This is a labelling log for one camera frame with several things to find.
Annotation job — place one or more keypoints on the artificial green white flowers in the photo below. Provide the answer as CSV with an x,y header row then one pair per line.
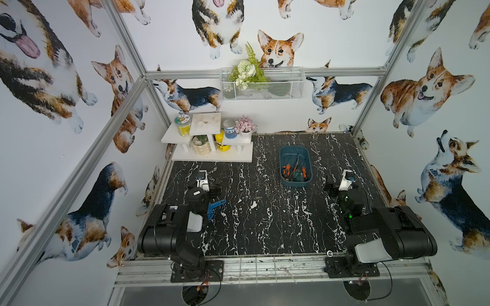
x,y
248,71

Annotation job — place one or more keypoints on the teal plastic storage box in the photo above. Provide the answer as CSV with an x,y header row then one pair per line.
x,y
293,151

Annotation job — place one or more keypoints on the white wire wall basket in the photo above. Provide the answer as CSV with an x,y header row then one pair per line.
x,y
281,84

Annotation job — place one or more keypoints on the blue white can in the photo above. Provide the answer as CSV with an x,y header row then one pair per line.
x,y
229,127

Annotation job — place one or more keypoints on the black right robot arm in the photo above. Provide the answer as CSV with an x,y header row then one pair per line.
x,y
401,236

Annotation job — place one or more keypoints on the blue dustpan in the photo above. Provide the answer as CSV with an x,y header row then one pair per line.
x,y
212,206

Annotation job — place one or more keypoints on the cream bumpy cup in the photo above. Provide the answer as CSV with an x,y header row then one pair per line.
x,y
201,144

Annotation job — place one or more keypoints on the yellow can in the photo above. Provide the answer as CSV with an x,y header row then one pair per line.
x,y
219,141

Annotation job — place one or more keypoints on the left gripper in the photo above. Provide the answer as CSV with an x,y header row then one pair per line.
x,y
212,190

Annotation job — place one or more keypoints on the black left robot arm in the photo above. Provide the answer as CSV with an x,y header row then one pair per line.
x,y
165,233

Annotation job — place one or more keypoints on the green lid yellow jar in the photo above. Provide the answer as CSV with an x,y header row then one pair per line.
x,y
183,123

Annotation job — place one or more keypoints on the white tiered shelf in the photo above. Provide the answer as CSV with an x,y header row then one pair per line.
x,y
241,150

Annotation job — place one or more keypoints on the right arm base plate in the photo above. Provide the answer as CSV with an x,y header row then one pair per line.
x,y
340,267

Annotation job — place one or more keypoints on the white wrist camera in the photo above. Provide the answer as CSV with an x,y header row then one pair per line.
x,y
202,180
348,178

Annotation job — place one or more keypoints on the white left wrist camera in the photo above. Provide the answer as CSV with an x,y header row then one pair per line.
x,y
202,180

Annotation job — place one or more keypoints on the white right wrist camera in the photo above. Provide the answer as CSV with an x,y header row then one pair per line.
x,y
348,178

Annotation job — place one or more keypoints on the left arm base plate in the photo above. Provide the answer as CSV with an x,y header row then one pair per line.
x,y
210,271

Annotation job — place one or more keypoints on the pink flowers white pot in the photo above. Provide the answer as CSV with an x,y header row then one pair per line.
x,y
245,127

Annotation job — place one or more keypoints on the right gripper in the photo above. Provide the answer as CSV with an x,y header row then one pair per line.
x,y
335,190

